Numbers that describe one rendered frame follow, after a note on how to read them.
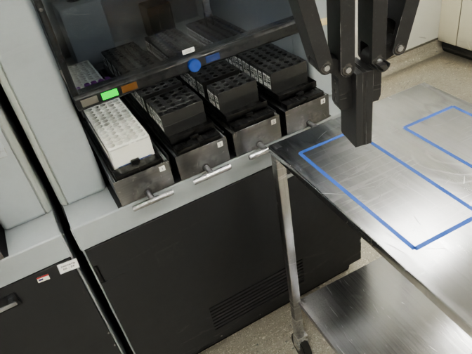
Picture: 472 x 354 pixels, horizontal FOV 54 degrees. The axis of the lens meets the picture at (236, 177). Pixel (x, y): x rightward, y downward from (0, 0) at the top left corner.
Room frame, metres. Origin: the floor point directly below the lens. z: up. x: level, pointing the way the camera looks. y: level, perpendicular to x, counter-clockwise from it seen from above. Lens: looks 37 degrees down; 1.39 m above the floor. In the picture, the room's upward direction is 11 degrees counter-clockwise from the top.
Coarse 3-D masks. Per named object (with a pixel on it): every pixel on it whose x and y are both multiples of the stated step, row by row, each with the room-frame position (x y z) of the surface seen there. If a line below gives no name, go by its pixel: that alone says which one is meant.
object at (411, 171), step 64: (320, 128) 0.90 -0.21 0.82; (384, 128) 0.85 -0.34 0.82; (448, 128) 0.80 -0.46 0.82; (320, 192) 0.67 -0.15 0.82; (384, 192) 0.64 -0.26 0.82; (448, 192) 0.61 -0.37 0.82; (384, 256) 0.50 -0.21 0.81; (448, 256) 0.47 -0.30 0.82; (320, 320) 0.77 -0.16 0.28; (384, 320) 0.74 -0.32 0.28; (448, 320) 0.70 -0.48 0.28
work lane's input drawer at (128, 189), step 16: (80, 112) 1.22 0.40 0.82; (96, 144) 1.02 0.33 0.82; (144, 160) 0.91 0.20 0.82; (160, 160) 0.90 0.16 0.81; (112, 176) 0.89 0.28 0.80; (128, 176) 0.87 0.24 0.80; (144, 176) 0.88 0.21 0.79; (160, 176) 0.89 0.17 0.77; (128, 192) 0.86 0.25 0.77; (144, 192) 0.88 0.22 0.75
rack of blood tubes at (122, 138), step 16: (96, 112) 1.10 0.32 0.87; (112, 112) 1.08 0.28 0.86; (128, 112) 1.07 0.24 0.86; (96, 128) 1.02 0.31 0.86; (112, 128) 1.00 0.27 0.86; (128, 128) 1.00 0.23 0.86; (112, 144) 0.93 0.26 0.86; (128, 144) 0.91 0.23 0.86; (144, 144) 0.93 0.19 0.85; (112, 160) 0.90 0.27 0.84; (128, 160) 0.91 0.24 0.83
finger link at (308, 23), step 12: (288, 0) 0.35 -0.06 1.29; (300, 0) 0.32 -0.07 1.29; (312, 0) 0.33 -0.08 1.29; (300, 12) 0.33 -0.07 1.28; (312, 12) 0.33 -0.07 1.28; (300, 24) 0.34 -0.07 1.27; (312, 24) 0.33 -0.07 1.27; (300, 36) 0.35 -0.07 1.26; (312, 36) 0.33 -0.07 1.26; (324, 36) 0.33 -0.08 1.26; (312, 48) 0.33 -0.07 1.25; (324, 48) 0.33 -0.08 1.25; (324, 60) 0.33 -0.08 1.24; (324, 72) 0.33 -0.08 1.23
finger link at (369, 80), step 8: (360, 64) 0.34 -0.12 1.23; (368, 72) 0.33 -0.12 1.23; (368, 80) 0.33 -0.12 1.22; (368, 88) 0.33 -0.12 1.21; (368, 96) 0.33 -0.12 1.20; (368, 104) 0.33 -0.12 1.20; (368, 112) 0.33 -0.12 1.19; (368, 120) 0.33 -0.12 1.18; (368, 128) 0.33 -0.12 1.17; (368, 136) 0.33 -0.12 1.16
